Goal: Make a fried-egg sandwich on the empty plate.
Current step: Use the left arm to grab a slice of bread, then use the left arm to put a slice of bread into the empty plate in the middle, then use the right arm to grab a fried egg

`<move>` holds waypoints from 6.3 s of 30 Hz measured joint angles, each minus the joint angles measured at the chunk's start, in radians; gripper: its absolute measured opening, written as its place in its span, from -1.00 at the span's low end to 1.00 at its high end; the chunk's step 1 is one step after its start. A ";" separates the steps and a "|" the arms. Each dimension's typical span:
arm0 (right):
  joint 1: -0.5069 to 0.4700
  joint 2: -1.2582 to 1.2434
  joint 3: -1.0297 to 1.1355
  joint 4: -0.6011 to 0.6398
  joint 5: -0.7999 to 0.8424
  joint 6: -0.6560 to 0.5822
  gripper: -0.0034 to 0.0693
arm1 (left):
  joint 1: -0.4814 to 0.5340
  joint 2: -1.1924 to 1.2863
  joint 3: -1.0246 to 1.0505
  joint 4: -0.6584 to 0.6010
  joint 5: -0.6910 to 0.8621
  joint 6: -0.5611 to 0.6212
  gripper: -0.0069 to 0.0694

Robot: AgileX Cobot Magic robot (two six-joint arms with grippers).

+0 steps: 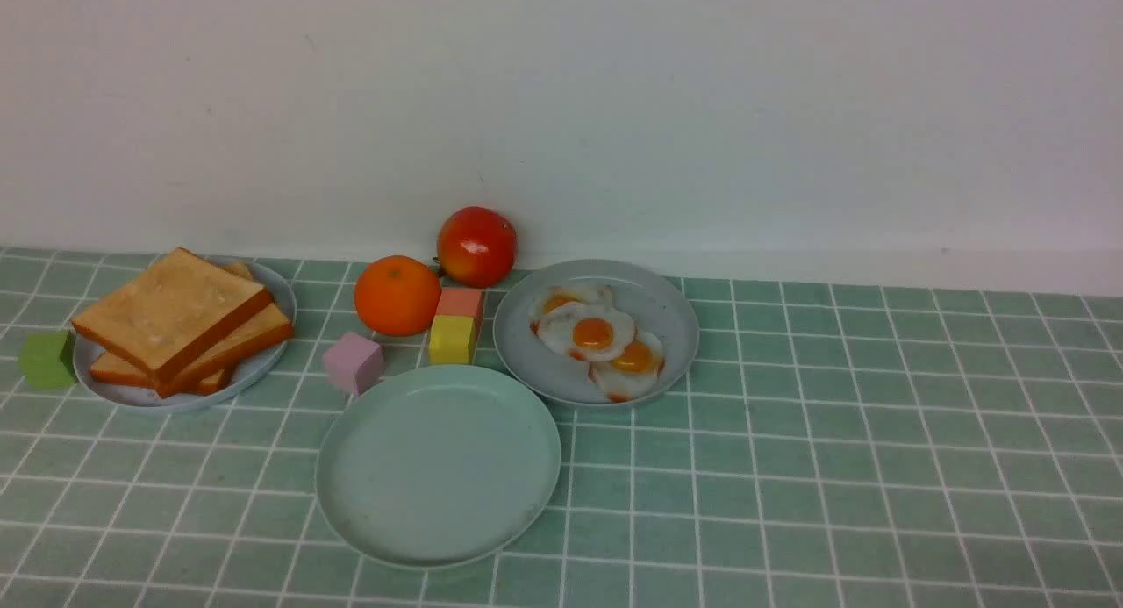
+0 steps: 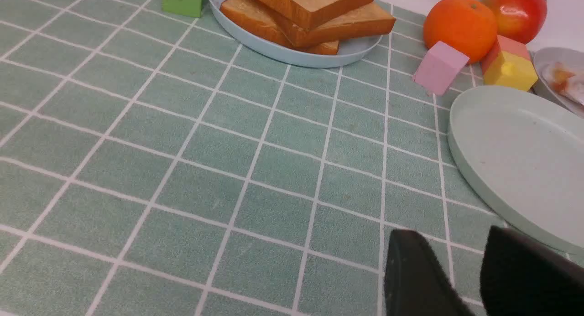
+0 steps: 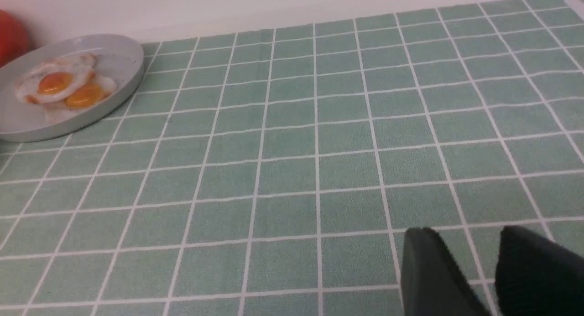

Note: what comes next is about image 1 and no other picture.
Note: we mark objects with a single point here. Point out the fried egg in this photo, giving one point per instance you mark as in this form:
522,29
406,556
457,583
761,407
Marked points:
586,332
634,373
552,298

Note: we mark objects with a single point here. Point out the toast slice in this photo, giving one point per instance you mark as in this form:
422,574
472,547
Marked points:
109,368
123,323
250,334

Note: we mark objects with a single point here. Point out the grey egg plate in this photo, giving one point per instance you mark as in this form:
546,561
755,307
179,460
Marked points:
655,304

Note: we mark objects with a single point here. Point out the red apple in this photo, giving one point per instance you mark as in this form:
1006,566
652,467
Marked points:
477,247

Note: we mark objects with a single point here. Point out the salmon pink cube block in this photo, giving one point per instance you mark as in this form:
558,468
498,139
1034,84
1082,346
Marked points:
462,302

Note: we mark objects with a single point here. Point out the yellow cube block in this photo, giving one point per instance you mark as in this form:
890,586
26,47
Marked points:
453,340

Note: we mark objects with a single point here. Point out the orange fruit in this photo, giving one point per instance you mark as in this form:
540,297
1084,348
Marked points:
397,296

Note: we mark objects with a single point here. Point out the green empty plate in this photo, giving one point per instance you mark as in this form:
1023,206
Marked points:
438,467

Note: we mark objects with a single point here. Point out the light blue bread plate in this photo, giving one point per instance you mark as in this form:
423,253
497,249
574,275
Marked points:
249,368

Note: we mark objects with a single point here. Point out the green cube block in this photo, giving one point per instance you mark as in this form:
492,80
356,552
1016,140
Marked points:
46,360

